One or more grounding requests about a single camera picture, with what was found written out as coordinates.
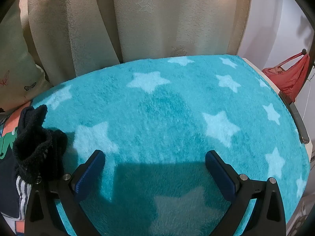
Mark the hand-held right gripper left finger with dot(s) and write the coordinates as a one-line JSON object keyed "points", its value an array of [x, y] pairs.
{"points": [[91, 169]]}

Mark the dark slim bar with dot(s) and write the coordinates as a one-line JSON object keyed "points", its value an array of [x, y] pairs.
{"points": [[296, 118]]}

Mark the beige leaf patterned curtain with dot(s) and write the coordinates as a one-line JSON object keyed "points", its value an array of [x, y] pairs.
{"points": [[147, 17]]}

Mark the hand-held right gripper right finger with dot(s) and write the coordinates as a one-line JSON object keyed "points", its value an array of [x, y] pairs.
{"points": [[219, 172]]}

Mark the red cloth bag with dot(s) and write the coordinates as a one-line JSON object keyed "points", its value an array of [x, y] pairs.
{"points": [[292, 76]]}

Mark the pale butterfly printed pillow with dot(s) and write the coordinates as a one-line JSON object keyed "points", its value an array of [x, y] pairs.
{"points": [[17, 66]]}

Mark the turquoise star printed blanket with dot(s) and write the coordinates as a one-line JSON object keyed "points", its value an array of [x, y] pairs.
{"points": [[160, 118]]}

